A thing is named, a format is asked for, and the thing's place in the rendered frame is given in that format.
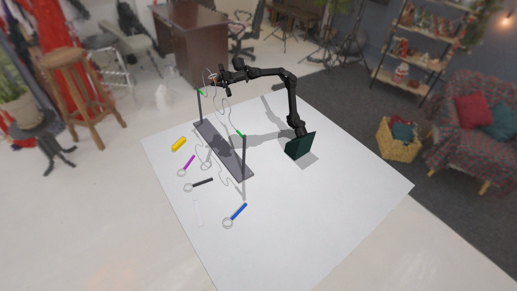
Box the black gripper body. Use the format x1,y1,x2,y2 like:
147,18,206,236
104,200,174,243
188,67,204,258
218,64,238,97

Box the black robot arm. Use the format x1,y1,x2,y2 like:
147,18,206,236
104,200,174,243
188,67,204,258
223,57,309,138

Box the yellow rectangular block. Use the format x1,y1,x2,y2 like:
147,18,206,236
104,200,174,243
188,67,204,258
171,137,186,151

